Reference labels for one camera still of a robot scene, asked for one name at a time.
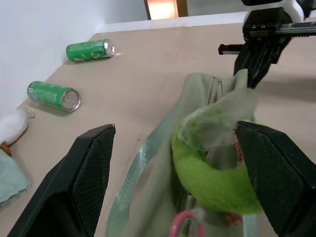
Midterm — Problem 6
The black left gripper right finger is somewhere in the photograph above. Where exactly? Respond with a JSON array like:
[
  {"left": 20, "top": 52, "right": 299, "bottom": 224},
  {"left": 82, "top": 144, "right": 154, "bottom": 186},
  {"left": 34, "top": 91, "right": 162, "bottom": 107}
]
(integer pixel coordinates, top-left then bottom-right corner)
[{"left": 236, "top": 120, "right": 316, "bottom": 237}]

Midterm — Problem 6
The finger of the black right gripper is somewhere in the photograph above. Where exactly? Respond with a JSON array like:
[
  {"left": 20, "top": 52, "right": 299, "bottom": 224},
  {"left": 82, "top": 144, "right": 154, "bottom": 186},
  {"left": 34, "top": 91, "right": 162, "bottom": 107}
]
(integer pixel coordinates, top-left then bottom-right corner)
[
  {"left": 247, "top": 37, "right": 290, "bottom": 89},
  {"left": 233, "top": 44, "right": 263, "bottom": 86}
]

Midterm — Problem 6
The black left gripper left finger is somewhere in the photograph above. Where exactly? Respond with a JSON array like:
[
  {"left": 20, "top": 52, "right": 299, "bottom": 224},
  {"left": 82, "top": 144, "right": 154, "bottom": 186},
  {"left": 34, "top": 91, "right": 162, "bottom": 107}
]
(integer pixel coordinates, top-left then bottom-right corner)
[{"left": 7, "top": 123, "right": 116, "bottom": 237}]

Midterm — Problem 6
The green plush keychain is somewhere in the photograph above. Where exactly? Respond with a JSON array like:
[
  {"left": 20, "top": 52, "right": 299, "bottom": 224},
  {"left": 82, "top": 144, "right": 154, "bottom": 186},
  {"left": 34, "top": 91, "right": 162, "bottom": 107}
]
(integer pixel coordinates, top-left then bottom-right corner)
[{"left": 171, "top": 120, "right": 265, "bottom": 215}]

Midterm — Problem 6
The green fabric zip pouch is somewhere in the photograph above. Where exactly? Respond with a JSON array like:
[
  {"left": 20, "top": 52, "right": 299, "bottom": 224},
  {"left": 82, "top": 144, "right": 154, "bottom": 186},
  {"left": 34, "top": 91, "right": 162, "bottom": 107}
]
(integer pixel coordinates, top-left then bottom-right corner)
[{"left": 106, "top": 69, "right": 263, "bottom": 237}]

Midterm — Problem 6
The white plush toy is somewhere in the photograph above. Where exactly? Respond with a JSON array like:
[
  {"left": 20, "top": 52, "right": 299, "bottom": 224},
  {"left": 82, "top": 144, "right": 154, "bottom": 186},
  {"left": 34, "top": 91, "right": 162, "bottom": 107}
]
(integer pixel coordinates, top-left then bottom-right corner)
[{"left": 0, "top": 108, "right": 37, "bottom": 157}]

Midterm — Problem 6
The light green cloth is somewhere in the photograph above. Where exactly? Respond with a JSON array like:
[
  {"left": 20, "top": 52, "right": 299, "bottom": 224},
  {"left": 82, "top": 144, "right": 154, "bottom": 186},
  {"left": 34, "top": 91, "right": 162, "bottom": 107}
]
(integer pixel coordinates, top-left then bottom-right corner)
[{"left": 0, "top": 149, "right": 32, "bottom": 208}]

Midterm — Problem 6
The green drink can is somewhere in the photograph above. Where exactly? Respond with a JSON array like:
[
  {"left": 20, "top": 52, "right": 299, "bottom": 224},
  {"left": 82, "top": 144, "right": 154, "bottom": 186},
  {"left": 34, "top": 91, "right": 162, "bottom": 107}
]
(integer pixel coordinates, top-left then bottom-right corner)
[
  {"left": 27, "top": 80, "right": 81, "bottom": 112},
  {"left": 65, "top": 38, "right": 116, "bottom": 62}
]

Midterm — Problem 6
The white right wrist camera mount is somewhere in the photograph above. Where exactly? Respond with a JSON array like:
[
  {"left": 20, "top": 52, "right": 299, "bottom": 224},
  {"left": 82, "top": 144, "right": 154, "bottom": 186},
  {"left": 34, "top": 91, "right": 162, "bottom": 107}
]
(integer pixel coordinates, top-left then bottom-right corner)
[{"left": 240, "top": 0, "right": 306, "bottom": 21}]

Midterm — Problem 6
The brown wooden door frame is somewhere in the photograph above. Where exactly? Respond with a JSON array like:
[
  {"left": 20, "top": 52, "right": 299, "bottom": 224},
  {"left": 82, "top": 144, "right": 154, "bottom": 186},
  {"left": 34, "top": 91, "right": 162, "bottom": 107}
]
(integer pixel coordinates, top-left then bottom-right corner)
[{"left": 144, "top": 0, "right": 189, "bottom": 20}]

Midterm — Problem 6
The pink key ring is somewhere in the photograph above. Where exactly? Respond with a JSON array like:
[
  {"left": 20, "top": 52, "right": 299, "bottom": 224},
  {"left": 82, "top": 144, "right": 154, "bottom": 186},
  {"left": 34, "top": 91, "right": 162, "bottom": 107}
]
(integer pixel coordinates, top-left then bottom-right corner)
[{"left": 168, "top": 209, "right": 207, "bottom": 237}]

